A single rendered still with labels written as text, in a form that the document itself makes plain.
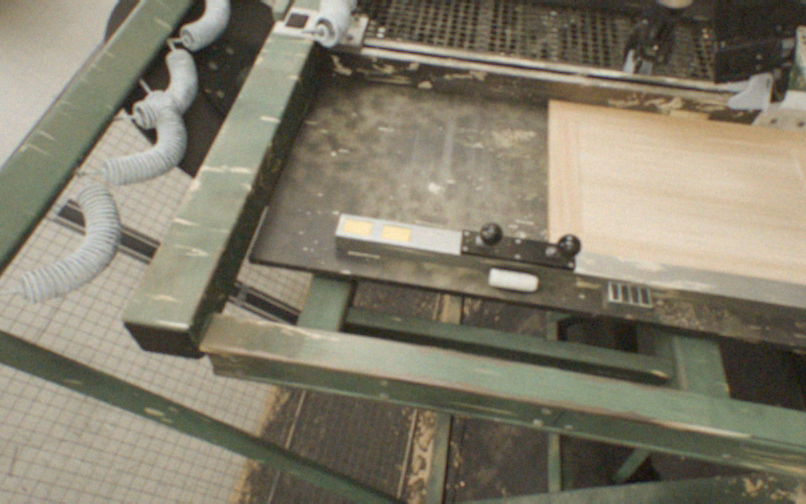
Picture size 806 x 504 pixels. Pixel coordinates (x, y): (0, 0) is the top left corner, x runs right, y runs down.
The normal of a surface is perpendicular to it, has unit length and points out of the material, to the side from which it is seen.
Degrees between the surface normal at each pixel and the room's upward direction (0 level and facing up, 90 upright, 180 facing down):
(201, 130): 90
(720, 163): 55
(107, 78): 90
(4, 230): 90
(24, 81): 90
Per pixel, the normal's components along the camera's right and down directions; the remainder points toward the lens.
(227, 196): 0.05, -0.59
